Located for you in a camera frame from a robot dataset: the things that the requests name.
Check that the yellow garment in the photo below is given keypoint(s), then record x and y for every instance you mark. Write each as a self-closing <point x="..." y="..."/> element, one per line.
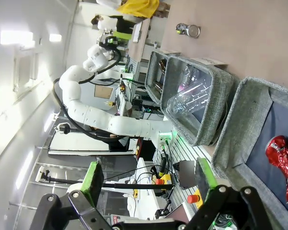
<point x="139" y="7"/>

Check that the crushed red can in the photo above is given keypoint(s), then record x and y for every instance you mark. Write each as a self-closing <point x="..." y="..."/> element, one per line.
<point x="282" y="163"/>

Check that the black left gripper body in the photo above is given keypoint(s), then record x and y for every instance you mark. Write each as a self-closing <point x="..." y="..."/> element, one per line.
<point x="105" y="42"/>

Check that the crushed dark blue can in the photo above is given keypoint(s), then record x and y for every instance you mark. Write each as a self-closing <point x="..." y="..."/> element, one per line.
<point x="193" y="30"/>

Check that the ceiling light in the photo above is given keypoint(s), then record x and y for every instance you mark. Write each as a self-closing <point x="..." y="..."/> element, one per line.
<point x="16" y="37"/>
<point x="55" y="37"/>

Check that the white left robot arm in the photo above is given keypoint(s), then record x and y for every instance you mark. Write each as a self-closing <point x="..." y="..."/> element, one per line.
<point x="93" y="115"/>

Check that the grey fabric basket bottle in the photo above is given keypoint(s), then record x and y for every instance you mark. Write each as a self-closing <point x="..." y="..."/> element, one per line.
<point x="149" y="72"/>

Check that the black horizontal pole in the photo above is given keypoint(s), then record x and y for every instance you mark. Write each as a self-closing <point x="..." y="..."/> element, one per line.
<point x="134" y="186"/>

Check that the person white top black trousers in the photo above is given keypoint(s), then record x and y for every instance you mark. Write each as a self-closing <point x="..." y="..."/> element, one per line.
<point x="108" y="23"/>

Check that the brown glass bottle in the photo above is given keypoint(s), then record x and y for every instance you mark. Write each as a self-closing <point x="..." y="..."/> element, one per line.
<point x="163" y="65"/>

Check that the clear plastic bottle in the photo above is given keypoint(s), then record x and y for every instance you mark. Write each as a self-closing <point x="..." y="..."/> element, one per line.
<point x="182" y="103"/>

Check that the white Bottle label sign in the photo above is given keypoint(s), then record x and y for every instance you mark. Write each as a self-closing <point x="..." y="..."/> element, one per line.
<point x="170" y="51"/>

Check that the grey fabric basket can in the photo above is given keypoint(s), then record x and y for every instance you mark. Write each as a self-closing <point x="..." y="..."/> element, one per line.
<point x="232" y="134"/>

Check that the dark grey screen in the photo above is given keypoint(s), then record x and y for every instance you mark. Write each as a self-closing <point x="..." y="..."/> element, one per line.
<point x="187" y="175"/>

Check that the red emergency stop button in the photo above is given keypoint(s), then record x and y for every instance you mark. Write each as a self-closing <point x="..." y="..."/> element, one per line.
<point x="194" y="198"/>
<point x="163" y="179"/>

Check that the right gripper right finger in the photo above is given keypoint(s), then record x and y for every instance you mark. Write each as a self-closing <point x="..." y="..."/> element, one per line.
<point x="206" y="182"/>

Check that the brown board panel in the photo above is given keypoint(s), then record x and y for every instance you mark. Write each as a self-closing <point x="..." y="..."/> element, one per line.
<point x="103" y="92"/>

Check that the white Plastic label sign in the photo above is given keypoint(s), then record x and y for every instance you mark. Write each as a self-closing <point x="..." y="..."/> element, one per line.
<point x="208" y="61"/>

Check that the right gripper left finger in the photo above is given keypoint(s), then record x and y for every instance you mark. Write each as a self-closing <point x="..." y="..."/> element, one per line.
<point x="91" y="187"/>

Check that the grey fabric basket plastic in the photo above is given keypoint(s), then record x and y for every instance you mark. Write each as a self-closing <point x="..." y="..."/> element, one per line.
<point x="218" y="95"/>

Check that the ceiling air conditioner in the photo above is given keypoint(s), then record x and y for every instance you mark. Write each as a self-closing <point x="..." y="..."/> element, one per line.
<point x="26" y="69"/>

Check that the white panel with black edge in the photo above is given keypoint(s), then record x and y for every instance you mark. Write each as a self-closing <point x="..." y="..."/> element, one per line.
<point x="86" y="146"/>

